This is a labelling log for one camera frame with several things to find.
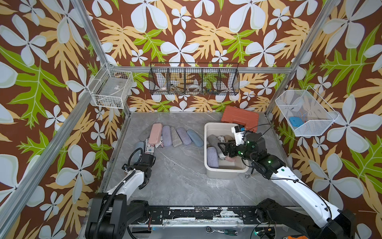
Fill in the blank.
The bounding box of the white wire basket right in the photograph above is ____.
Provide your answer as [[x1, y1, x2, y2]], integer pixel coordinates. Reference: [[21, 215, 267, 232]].
[[276, 86, 339, 137]]

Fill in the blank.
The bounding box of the ratchet screwdriver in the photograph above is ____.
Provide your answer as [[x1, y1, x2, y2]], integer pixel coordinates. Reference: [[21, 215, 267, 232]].
[[206, 227, 238, 236]]

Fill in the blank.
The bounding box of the pink glasses case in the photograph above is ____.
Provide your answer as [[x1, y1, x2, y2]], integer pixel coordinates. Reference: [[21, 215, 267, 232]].
[[148, 123, 163, 145], [225, 156, 236, 162]]

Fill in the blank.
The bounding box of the white wire basket left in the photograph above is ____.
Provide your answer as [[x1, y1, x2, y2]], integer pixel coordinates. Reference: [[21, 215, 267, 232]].
[[89, 64, 134, 109]]

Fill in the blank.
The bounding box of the white wire basket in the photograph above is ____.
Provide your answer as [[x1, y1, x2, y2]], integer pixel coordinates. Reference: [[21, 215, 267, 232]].
[[89, 64, 134, 109], [276, 86, 339, 137]]

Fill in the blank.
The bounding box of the cream plastic storage box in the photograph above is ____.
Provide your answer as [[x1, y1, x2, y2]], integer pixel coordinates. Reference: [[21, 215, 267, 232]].
[[204, 122, 249, 179]]

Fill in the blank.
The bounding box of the blue object in basket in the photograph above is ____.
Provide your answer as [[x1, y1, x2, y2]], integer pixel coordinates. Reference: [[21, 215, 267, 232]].
[[289, 117, 305, 128]]

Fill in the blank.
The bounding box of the flag newspaper glasses case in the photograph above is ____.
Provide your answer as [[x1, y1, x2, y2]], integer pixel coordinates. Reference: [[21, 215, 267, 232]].
[[144, 136, 164, 155]]

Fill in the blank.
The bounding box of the lilac fabric glasses case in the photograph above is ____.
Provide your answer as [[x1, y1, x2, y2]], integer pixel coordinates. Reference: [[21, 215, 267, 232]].
[[162, 125, 172, 147]]

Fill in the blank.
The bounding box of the light blue fabric glasses case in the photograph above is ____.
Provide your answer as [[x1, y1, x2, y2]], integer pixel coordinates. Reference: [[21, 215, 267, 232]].
[[187, 129, 204, 147]]

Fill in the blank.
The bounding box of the purple fabric glasses case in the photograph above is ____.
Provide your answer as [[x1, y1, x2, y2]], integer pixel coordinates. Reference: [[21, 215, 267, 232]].
[[176, 127, 192, 145]]

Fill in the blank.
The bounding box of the beige fabric glasses case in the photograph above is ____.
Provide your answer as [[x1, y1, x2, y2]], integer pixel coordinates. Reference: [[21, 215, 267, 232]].
[[224, 135, 235, 143]]

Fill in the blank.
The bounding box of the world map print glasses case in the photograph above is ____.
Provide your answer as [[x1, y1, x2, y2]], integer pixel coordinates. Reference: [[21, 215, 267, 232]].
[[217, 135, 226, 143]]

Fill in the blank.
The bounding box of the grey fabric glasses case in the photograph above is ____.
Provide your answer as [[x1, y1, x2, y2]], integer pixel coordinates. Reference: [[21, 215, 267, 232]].
[[207, 134, 222, 154]]

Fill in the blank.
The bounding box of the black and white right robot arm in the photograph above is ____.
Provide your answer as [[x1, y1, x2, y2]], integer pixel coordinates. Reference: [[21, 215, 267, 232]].
[[218, 133, 356, 239]]

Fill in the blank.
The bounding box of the grey stone block case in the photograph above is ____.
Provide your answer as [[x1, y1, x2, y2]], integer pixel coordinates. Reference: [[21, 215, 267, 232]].
[[170, 127, 183, 147]]

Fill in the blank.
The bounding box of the lavender fabric glasses case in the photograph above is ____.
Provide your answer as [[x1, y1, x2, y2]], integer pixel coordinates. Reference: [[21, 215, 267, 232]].
[[207, 146, 219, 168]]

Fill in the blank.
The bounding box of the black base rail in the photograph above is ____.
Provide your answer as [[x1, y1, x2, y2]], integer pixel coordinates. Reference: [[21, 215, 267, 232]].
[[132, 206, 274, 226]]

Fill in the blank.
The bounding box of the black wire basket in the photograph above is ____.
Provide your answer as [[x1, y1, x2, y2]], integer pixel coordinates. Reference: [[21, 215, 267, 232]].
[[148, 62, 240, 96]]

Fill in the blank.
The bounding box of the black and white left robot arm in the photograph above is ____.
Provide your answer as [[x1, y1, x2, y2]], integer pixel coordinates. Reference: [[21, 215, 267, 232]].
[[85, 153, 156, 239]]

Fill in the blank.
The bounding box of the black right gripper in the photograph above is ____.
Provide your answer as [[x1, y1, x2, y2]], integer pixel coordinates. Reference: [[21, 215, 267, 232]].
[[217, 139, 258, 165]]

